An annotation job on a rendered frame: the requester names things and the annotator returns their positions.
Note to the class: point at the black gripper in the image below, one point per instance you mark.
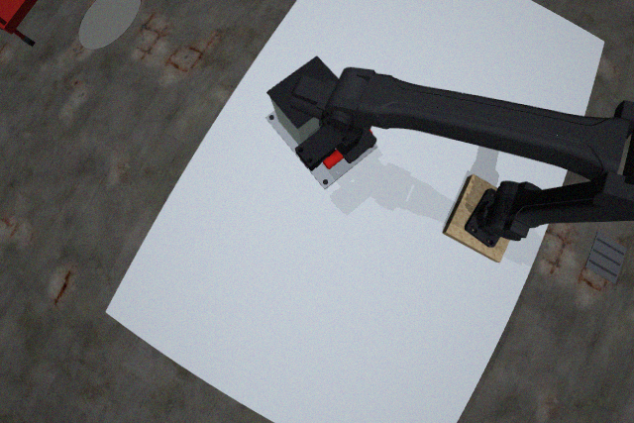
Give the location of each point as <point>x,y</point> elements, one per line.
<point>367,140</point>

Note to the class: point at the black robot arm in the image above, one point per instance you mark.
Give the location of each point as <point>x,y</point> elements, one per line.
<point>588,146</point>

